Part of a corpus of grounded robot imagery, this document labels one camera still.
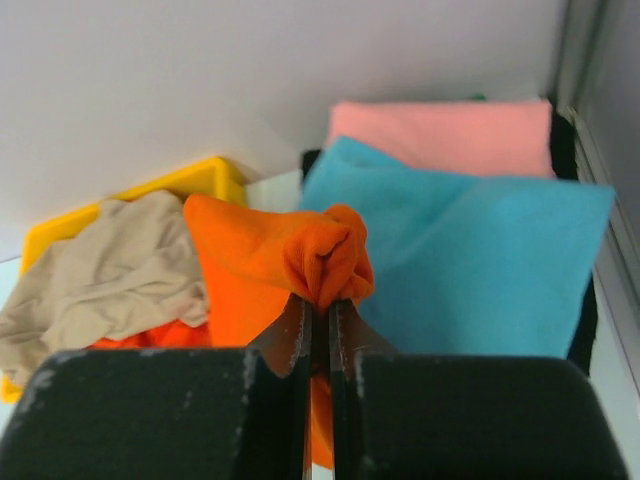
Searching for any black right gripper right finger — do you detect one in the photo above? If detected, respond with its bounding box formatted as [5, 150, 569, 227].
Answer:
[328, 300, 398, 381]

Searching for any orange t-shirt in tray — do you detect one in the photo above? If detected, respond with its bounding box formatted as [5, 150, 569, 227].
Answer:
[91, 320, 211, 350]

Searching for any light blue folded t-shirt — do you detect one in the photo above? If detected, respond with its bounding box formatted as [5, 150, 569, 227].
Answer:
[300, 138, 614, 358]

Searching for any beige t-shirt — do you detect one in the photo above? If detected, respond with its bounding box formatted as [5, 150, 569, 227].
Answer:
[1, 190, 209, 387]

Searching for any green folded t-shirt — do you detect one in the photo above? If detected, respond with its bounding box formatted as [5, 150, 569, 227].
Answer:
[467, 93, 487, 101]

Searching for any black folded t-shirt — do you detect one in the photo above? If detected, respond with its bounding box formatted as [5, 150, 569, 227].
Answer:
[300, 99, 598, 377]

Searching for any yellow plastic tray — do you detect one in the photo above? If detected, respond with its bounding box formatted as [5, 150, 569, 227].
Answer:
[0, 155, 249, 404]

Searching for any right aluminium frame post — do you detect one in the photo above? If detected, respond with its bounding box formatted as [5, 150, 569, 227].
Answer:
[554, 1, 639, 382]

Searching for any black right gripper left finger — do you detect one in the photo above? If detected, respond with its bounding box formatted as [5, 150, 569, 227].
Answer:
[249, 294, 313, 378]

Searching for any orange t-shirt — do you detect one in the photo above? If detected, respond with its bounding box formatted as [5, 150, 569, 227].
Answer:
[182, 194, 376, 469]
[91, 320, 211, 350]

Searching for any pink folded t-shirt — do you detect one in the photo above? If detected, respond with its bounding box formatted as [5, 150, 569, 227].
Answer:
[325, 99, 554, 178]

